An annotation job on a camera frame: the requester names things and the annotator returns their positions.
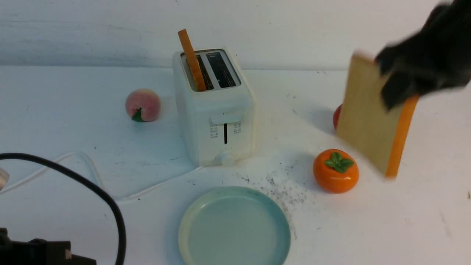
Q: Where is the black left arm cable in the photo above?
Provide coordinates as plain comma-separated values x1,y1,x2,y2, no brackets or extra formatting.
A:
0,152,127,265

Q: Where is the pale green plate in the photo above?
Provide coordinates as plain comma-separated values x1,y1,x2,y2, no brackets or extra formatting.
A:
178,186,291,265

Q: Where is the red toy apple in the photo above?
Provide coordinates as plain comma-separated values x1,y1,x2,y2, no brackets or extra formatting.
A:
332,104,343,130

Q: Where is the toast slice orange crust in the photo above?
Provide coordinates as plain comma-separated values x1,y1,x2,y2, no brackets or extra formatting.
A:
336,50,419,179

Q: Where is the white toaster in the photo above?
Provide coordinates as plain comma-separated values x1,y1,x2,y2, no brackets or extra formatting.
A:
172,47,257,167

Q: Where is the orange toy persimmon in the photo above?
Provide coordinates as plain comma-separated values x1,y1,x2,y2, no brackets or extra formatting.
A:
313,149,360,194

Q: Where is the pink toy peach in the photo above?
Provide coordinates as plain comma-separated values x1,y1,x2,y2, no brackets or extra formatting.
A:
125,89,162,122

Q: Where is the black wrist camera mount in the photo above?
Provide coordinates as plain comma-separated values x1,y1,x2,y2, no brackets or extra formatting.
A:
0,228,96,265

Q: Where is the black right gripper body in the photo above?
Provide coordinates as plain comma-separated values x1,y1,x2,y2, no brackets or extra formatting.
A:
375,0,471,111

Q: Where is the white toaster power cable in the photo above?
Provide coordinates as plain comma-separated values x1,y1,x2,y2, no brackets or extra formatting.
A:
0,151,205,203

